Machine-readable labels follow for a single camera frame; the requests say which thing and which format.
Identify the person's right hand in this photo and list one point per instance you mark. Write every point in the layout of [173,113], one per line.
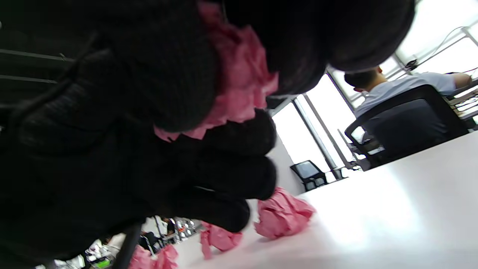
[112,168]

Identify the pink crinkled paper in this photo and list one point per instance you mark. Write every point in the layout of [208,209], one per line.
[164,257]
[282,218]
[222,239]
[242,74]

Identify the swivel chair with chrome base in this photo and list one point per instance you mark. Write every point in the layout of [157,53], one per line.
[306,171]

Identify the black mesh office chair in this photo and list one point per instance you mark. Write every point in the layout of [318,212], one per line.
[403,127]

